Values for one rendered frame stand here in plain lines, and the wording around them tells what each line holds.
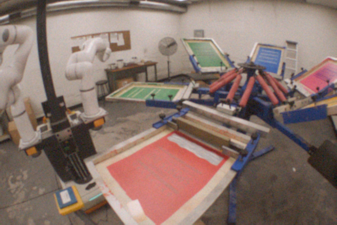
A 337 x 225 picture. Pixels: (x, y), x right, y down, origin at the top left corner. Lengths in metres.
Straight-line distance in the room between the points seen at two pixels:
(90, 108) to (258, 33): 4.63
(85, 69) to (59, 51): 3.38
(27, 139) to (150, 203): 0.69
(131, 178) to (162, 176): 0.14
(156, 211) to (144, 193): 0.10
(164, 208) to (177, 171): 0.21
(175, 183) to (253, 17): 4.76
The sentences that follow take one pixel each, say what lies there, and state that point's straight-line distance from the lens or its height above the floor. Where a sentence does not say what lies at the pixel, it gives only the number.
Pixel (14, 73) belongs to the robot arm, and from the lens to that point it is 0.76.
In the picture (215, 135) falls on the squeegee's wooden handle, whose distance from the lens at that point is 0.80.
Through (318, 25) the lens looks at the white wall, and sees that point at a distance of 4.89.
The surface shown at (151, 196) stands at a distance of 0.66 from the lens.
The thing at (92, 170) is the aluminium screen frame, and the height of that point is 0.99.
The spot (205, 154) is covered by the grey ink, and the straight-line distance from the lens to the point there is 0.83.
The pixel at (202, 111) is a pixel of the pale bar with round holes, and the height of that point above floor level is 1.02.
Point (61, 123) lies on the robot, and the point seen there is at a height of 1.17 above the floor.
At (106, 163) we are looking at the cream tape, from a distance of 0.84.
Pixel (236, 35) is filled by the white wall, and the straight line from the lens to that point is 5.08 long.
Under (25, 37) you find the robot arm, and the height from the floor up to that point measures 1.64.
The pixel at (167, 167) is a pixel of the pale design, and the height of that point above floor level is 0.96.
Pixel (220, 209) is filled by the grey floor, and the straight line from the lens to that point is 1.73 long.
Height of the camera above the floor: 1.52
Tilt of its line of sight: 22 degrees down
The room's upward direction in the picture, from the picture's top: 2 degrees counter-clockwise
